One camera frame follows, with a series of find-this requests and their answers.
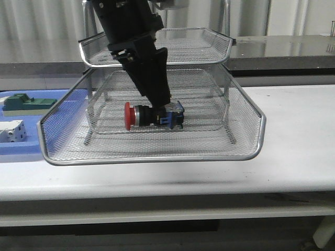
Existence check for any white circuit breaker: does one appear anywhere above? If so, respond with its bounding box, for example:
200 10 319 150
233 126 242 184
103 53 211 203
1 120 27 143

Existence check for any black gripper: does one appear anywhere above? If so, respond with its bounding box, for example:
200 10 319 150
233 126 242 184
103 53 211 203
107 31 171 108

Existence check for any grey stone counter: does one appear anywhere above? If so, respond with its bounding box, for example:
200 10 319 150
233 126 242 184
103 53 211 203
1 35 334 77

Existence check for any green and beige electrical module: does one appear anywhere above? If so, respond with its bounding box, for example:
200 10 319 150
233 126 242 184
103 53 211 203
2 93 57 117

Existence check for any silver rack frame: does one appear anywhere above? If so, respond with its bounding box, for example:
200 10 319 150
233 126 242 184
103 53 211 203
82 0 237 146

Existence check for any blue plastic tray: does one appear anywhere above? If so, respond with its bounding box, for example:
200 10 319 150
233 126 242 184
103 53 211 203
1 89 87 155

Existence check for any red emergency stop push button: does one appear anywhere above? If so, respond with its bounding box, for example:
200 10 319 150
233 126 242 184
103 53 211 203
124 101 185 131

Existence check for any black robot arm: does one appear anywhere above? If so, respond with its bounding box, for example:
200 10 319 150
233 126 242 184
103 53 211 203
91 1 171 108

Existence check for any silver mesh tray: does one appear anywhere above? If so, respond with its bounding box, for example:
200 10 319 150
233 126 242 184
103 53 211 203
38 64 266 165
87 99 227 134
79 28 233 68

